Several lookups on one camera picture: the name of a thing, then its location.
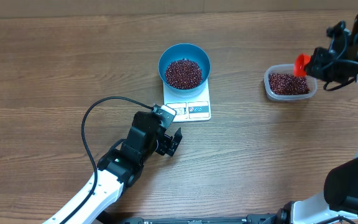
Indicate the red azuki beans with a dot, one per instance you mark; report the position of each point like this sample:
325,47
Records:
183,74

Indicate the red measuring scoop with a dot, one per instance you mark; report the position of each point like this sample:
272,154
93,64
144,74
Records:
300,65

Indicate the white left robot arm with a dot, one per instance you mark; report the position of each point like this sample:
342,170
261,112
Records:
117,170

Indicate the clear plastic container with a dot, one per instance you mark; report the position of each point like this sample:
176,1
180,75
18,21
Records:
282,85

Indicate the teal plastic bowl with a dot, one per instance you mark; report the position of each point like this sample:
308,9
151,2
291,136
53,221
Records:
184,50

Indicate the white digital kitchen scale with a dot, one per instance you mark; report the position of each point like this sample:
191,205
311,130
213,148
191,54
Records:
190,105

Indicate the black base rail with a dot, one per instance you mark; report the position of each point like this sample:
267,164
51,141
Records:
228,219

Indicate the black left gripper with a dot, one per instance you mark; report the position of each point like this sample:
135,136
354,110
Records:
165,147

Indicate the brown cardboard backdrop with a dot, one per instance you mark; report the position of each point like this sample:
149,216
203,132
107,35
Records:
59,8

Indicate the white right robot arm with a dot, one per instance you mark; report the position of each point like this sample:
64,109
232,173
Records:
338,201

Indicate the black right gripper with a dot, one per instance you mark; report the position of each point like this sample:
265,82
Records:
316,70

